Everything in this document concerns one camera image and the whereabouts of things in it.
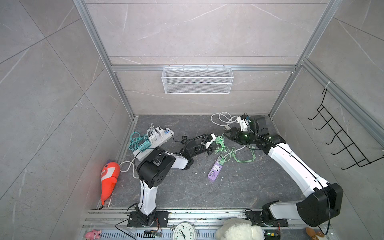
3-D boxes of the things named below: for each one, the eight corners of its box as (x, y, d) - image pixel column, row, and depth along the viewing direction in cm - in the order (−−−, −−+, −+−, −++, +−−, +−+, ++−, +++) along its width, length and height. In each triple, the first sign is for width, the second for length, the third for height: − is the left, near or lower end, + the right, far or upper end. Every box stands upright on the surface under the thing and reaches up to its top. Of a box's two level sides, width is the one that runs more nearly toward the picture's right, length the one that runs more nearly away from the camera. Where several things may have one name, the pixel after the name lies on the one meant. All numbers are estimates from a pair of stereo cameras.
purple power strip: (207, 177, 90) (207, 175, 87) (217, 159, 97) (218, 157, 95) (214, 181, 88) (215, 179, 85) (224, 163, 95) (225, 161, 93)
